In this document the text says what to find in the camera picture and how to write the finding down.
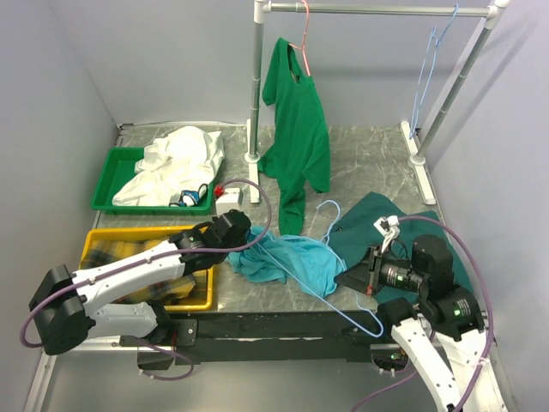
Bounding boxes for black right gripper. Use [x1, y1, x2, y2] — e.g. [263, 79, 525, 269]
[333, 241, 426, 292]

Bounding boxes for light blue t shirt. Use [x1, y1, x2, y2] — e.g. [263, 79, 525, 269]
[227, 226, 347, 299]

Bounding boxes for blue wire hanger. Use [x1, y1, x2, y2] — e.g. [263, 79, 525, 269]
[258, 199, 385, 339]
[407, 3, 460, 141]

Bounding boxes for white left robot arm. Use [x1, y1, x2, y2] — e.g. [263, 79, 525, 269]
[29, 210, 251, 355]

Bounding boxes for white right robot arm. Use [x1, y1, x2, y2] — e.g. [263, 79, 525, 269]
[335, 234, 507, 411]

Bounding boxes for white shirt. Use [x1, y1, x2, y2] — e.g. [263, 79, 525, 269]
[112, 126, 225, 207]

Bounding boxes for green t shirt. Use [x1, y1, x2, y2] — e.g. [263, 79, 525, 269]
[259, 38, 331, 235]

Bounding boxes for blue white small item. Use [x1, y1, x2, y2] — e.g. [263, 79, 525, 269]
[169, 184, 208, 207]

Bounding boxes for yellow plastic bin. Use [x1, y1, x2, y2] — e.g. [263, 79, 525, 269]
[81, 226, 214, 312]

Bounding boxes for green plastic tray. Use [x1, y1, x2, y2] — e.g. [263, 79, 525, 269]
[91, 148, 214, 216]

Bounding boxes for yellow plaid cloth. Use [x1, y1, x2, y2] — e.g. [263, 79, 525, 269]
[79, 238, 208, 306]

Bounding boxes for grey white clothes rack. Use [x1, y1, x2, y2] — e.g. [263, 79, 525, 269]
[244, 1, 510, 205]

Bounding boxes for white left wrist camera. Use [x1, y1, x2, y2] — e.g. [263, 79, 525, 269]
[214, 185, 243, 215]

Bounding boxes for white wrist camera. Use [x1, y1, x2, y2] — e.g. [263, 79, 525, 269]
[214, 185, 243, 215]
[373, 215, 400, 253]

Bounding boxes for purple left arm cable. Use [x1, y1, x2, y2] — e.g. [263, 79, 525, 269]
[20, 179, 274, 349]

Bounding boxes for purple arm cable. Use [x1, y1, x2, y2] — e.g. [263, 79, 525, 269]
[20, 179, 274, 349]
[349, 214, 497, 412]

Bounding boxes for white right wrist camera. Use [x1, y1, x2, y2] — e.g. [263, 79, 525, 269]
[373, 215, 400, 253]

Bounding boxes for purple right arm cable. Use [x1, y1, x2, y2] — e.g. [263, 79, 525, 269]
[349, 214, 497, 412]

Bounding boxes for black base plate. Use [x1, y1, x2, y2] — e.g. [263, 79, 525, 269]
[147, 311, 403, 367]

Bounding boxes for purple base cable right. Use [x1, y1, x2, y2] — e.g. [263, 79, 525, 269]
[349, 358, 421, 412]

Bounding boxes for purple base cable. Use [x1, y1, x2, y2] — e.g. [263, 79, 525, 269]
[122, 336, 195, 382]
[349, 358, 421, 412]

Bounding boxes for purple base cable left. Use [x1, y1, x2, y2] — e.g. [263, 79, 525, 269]
[122, 336, 195, 382]

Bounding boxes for pink wire hanger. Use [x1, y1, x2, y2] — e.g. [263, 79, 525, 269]
[289, 0, 311, 76]

